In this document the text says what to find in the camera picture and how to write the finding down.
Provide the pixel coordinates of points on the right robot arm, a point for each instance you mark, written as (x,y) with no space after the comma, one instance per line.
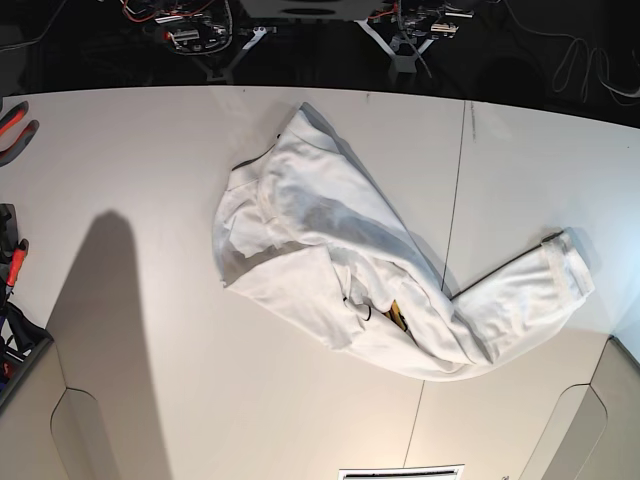
(215,35)

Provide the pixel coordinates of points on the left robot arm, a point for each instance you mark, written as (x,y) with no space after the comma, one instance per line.
(404,30)

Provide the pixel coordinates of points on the white vent grille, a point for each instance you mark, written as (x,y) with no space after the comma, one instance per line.
(453,472)

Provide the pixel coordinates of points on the white printed t-shirt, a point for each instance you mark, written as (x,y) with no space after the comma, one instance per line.
(304,233)

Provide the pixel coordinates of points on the red handled tool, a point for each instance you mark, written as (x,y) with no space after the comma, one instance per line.
(17,260)

